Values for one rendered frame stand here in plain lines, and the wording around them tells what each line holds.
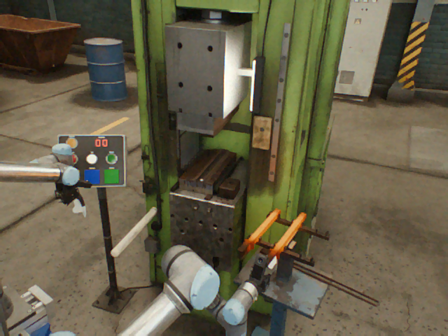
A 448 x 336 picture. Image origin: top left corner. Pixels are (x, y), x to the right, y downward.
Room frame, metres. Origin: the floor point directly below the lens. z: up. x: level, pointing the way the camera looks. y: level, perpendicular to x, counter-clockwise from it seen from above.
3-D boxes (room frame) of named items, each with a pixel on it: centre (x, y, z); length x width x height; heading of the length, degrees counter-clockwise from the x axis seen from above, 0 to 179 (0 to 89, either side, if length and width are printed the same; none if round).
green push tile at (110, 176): (1.80, 0.58, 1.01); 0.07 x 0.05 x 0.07; 96
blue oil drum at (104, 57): (6.37, 1.92, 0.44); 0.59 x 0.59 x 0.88
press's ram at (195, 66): (2.00, 0.03, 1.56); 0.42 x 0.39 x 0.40; 161
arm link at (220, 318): (1.04, -0.06, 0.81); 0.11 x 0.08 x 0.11; 40
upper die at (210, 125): (2.02, 0.07, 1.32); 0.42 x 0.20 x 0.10; 161
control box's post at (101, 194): (1.92, 0.69, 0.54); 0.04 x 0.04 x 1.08; 71
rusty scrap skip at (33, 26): (7.99, 3.94, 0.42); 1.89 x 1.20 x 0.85; 67
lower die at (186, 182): (2.02, 0.07, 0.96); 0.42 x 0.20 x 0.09; 161
